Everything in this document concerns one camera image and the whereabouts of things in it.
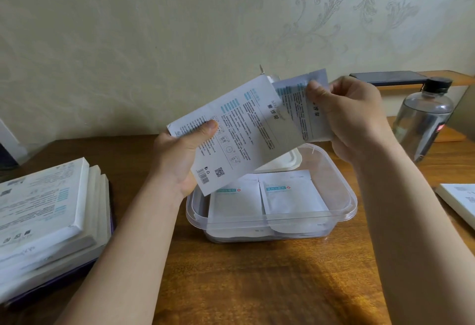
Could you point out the person's left hand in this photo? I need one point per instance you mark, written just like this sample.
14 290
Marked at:
174 161

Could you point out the person's right hand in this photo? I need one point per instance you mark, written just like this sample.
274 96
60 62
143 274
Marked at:
356 121

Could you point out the white box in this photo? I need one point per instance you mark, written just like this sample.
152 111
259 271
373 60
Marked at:
456 198
241 128

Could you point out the white container lid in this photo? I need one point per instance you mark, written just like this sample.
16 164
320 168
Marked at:
285 161

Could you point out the clear plastic container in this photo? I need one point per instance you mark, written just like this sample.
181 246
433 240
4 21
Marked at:
345 202

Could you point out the stack of white boxes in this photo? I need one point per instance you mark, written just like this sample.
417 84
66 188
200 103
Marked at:
44 213

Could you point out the person's right forearm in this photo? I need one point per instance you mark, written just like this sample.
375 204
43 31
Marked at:
415 239

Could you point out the person's left forearm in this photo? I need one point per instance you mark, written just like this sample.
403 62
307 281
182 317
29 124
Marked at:
126 258

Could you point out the black smartphone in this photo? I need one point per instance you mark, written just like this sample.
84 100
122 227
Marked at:
389 77

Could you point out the clear bottle with black cap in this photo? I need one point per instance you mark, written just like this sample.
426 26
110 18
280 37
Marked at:
423 121

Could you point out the small wooden desk shelf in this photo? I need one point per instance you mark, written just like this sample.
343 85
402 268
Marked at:
460 78

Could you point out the white bookshelf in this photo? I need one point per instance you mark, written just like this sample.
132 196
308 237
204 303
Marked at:
13 143

